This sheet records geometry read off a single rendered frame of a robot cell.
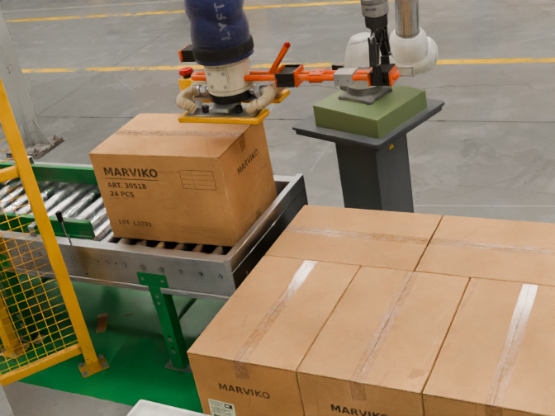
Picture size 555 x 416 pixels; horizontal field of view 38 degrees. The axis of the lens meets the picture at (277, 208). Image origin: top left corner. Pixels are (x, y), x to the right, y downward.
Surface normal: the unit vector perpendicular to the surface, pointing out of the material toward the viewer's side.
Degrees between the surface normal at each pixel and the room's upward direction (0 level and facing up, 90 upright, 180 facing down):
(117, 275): 90
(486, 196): 0
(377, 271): 0
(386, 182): 90
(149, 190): 90
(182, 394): 0
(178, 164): 90
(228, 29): 75
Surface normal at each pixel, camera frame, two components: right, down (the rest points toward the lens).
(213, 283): -0.42, 0.49
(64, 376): -0.17, -0.87
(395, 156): 0.72, 0.22
